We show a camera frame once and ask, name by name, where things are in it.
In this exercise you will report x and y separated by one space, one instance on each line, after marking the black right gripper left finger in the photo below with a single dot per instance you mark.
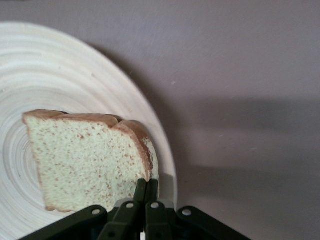
127 220

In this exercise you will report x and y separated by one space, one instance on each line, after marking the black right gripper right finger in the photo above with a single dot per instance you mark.
156 220

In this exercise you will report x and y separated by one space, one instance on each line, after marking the slice of brown bread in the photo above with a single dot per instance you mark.
87 160

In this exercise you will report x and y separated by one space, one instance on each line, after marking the round wooden ringed plate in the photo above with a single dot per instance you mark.
75 75

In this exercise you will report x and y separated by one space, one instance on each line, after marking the brown table cover sheet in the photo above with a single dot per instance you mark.
250 75

